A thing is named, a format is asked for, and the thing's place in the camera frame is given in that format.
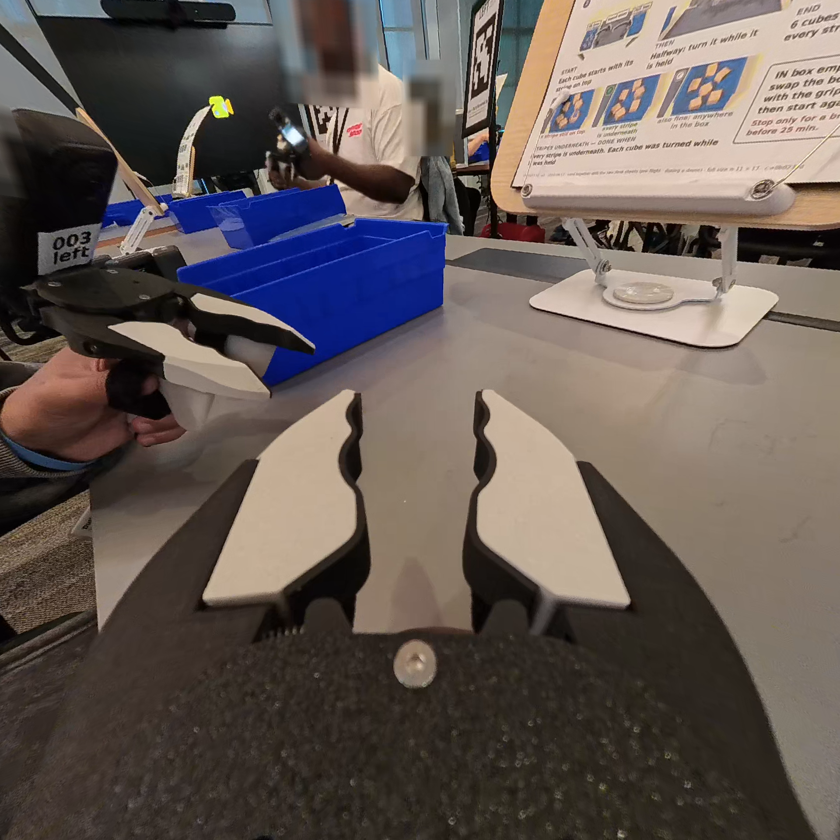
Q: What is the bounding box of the large black screen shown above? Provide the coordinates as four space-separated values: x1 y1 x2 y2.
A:
36 0 306 191

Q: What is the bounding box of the white paper strip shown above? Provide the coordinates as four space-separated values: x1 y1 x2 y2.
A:
172 105 212 198

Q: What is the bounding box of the grey blue jacket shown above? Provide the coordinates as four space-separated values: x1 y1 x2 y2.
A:
420 156 466 236

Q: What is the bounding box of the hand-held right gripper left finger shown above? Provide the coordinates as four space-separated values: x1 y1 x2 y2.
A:
201 390 373 634

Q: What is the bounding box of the red bag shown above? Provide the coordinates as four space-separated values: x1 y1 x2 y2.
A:
481 220 546 245

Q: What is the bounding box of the person's left hand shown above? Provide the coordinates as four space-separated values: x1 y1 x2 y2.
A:
0 348 188 465

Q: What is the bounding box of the black and white tag poster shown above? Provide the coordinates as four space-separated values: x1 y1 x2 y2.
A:
461 0 505 139
305 104 352 144

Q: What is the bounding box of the blue plastic bin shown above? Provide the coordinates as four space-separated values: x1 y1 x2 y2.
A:
101 194 175 228
176 218 449 388
167 190 248 235
208 184 366 251

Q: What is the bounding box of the printed instruction sheet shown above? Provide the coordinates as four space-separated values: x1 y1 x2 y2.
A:
512 0 840 198

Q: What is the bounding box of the blue wristband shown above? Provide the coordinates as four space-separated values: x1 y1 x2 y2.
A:
0 430 99 475

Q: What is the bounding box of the black camera bar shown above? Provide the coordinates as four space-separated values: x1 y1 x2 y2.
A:
100 0 236 28

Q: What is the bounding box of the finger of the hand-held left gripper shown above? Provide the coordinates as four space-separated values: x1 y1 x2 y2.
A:
177 285 316 386
108 320 272 432

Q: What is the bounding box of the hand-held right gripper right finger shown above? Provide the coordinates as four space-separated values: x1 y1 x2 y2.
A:
462 389 633 637

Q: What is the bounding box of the grey desk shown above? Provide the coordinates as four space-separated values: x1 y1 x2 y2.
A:
88 226 840 840

